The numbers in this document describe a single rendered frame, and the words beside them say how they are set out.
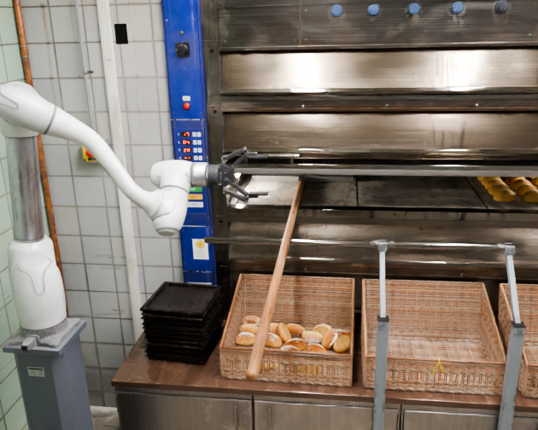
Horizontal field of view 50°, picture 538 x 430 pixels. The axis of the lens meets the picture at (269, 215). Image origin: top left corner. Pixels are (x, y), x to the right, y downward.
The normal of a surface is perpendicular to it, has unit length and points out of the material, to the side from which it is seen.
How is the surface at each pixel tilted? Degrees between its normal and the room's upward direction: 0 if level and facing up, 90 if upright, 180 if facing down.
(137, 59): 90
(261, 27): 91
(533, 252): 70
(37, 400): 90
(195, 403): 90
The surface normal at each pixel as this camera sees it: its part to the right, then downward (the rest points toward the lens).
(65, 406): 0.60, 0.25
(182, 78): -0.13, 0.33
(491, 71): -0.11, -0.02
